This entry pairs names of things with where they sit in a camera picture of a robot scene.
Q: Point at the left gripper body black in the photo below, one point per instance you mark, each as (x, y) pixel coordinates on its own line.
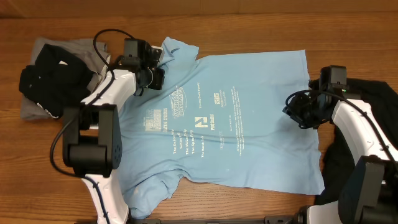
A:
(153, 78)

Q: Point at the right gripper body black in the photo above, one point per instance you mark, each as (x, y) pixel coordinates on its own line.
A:
(306, 112)

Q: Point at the light blue printed t-shirt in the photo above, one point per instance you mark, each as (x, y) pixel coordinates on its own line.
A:
(217, 119)

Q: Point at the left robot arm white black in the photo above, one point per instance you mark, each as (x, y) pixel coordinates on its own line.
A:
(92, 144)

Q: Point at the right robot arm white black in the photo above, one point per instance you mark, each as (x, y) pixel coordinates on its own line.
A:
(370, 193)

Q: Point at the folded grey garment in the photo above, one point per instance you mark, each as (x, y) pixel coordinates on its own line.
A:
(83, 49)

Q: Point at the folded black garment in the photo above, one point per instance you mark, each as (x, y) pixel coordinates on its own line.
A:
(56, 79)

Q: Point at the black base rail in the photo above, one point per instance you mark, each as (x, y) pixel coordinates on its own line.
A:
(211, 221)

